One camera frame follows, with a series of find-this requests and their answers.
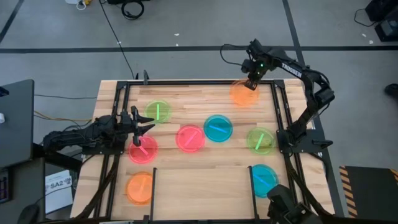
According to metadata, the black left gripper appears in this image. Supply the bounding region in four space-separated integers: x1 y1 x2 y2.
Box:
124 105 155 147

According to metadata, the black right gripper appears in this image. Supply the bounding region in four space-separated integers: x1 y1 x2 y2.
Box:
245 57 269 91

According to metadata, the orange translucent plastic plate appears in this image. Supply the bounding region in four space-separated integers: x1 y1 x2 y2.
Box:
125 171 155 206
229 79 260 107

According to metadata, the red translucent plastic plate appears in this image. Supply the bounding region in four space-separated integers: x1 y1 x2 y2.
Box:
127 135 159 165
175 124 206 154

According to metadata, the blue translucent plastic plate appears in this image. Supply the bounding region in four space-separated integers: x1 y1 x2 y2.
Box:
203 114 234 143
250 164 280 199

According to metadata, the green translucent plastic plate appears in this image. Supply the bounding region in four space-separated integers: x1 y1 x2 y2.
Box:
246 126 276 156
144 99 172 124

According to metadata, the wooden shelf with black legs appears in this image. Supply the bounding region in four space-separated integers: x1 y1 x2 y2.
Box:
150 166 260 221

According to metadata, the dark grey monitor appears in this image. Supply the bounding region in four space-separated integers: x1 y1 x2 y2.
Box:
0 78 35 169

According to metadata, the person's shoe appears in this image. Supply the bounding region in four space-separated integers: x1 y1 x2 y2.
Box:
384 83 398 98

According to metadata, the black equipment case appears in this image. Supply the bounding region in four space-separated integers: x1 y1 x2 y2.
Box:
364 0 398 43

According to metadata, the dark device with purple lights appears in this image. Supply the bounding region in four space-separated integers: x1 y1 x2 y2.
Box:
0 167 14 203

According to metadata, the black mat with hazard stripes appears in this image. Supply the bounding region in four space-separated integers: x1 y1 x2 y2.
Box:
338 165 398 219

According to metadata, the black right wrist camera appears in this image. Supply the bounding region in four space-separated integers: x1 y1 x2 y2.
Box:
241 58 252 75

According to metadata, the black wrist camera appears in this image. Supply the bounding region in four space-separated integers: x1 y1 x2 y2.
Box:
119 110 132 124
241 58 252 75

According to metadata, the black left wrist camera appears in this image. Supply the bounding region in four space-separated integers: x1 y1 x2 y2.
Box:
119 110 132 124

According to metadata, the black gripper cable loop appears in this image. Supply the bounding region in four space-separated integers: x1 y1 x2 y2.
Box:
220 43 249 68

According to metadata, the black frame clamp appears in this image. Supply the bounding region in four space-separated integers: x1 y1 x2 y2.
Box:
134 69 150 85

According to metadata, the black aluminium table frame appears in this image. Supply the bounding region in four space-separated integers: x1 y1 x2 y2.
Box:
93 79 312 224

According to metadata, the yellow cable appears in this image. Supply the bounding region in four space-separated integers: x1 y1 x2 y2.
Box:
33 110 93 123

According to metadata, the thin grey cable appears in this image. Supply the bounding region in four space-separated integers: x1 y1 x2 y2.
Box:
33 94 98 100

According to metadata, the long black floor cable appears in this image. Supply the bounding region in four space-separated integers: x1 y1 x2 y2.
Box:
98 0 137 79

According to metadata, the coiled black cable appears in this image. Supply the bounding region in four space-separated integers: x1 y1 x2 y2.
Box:
120 0 146 20

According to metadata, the thin black floor cable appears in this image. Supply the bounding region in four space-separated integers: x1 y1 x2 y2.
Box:
353 7 377 28

